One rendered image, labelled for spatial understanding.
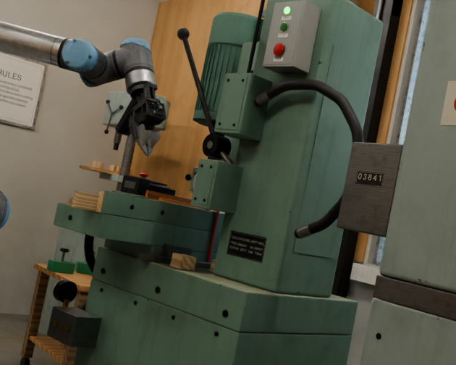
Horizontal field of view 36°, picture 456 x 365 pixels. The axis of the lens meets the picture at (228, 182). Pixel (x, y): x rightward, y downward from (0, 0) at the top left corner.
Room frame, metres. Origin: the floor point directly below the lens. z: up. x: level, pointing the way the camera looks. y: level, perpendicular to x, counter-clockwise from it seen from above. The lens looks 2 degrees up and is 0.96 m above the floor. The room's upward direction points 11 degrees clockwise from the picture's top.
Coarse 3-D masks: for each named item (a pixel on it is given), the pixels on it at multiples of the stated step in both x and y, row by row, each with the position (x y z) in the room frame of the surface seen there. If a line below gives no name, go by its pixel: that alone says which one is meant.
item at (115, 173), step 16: (112, 96) 4.44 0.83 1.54; (128, 96) 4.26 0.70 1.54; (160, 96) 4.20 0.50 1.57; (112, 112) 4.36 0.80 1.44; (160, 128) 4.08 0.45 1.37; (128, 144) 4.30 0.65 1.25; (128, 160) 4.30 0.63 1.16; (112, 176) 4.32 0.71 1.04; (64, 240) 4.29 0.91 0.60; (80, 240) 4.11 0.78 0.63; (96, 240) 4.05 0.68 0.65; (64, 256) 4.25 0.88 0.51; (80, 256) 4.07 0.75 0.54; (48, 288) 4.36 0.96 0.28; (48, 304) 4.32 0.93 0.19; (48, 320) 4.28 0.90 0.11
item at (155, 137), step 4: (152, 128) 2.04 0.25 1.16; (152, 132) 2.04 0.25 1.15; (152, 136) 2.03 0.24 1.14; (156, 136) 2.02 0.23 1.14; (160, 136) 2.01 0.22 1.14; (148, 140) 2.03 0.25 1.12; (152, 140) 2.03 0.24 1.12; (156, 140) 2.02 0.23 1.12; (148, 144) 2.03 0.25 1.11; (152, 144) 2.03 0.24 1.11; (148, 148) 2.02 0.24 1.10; (152, 148) 2.03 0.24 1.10; (148, 152) 2.01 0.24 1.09
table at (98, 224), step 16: (64, 208) 1.80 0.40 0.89; (64, 224) 1.79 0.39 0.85; (80, 224) 1.74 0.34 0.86; (96, 224) 1.69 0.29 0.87; (112, 224) 1.70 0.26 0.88; (128, 224) 1.73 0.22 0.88; (144, 224) 1.77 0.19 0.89; (160, 224) 1.81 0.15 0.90; (128, 240) 1.74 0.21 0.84; (144, 240) 1.78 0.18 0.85; (160, 240) 1.81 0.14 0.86; (176, 240) 1.85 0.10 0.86; (192, 240) 1.89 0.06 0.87; (208, 240) 1.93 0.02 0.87
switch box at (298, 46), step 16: (304, 0) 1.60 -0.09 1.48; (272, 16) 1.66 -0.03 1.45; (304, 16) 1.59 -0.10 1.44; (272, 32) 1.65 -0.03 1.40; (288, 32) 1.61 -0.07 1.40; (304, 32) 1.60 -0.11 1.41; (272, 48) 1.64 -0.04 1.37; (288, 48) 1.61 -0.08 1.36; (304, 48) 1.61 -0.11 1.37; (272, 64) 1.64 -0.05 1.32; (288, 64) 1.60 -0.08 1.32; (304, 64) 1.62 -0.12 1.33
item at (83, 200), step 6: (78, 192) 1.66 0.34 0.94; (78, 198) 1.66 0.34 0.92; (84, 198) 1.68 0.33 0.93; (90, 198) 1.69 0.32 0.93; (96, 198) 1.70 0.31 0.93; (72, 204) 1.67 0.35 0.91; (78, 204) 1.67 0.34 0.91; (84, 204) 1.68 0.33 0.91; (90, 204) 1.69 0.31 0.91; (96, 204) 1.70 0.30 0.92; (90, 210) 1.69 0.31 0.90
